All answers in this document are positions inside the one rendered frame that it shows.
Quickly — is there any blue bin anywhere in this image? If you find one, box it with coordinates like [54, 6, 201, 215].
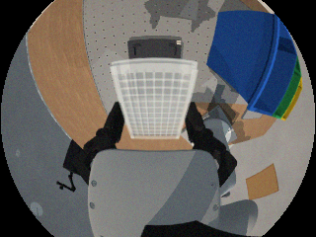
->
[206, 10, 297, 116]

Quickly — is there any yellow open bin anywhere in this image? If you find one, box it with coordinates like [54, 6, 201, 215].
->
[281, 77, 302, 120]

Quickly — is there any green bin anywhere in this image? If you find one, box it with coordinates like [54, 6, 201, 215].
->
[272, 56, 301, 119]

